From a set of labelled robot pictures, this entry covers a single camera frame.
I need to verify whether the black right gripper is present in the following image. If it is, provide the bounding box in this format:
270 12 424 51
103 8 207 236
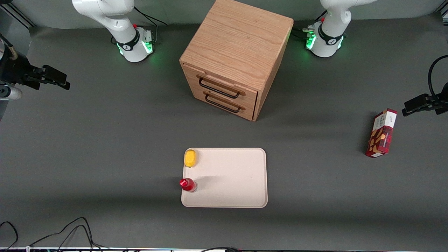
0 52 71 91

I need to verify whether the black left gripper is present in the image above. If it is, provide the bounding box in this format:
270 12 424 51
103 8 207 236
401 82 448 117

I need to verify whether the black metal drawer handle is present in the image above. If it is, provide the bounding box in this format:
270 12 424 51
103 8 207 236
198 77 241 99
205 93 242 114

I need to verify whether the oak wood drawer cabinet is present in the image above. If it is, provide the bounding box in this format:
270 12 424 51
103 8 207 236
179 0 294 122

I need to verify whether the red plaid snack box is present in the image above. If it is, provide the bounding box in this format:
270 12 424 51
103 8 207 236
365 108 398 159

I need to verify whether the yellow lemon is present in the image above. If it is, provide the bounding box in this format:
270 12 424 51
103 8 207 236
184 149 197 168

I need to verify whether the red capped bottle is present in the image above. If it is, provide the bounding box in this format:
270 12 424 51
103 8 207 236
180 178 198 193

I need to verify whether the beige plastic tray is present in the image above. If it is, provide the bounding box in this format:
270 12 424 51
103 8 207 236
181 147 268 209

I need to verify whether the black cable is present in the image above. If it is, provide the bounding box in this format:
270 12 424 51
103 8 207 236
56 224 113 252
29 217 96 251
134 6 168 42
428 55 448 103
0 221 19 251
292 10 328 37
201 246 243 252

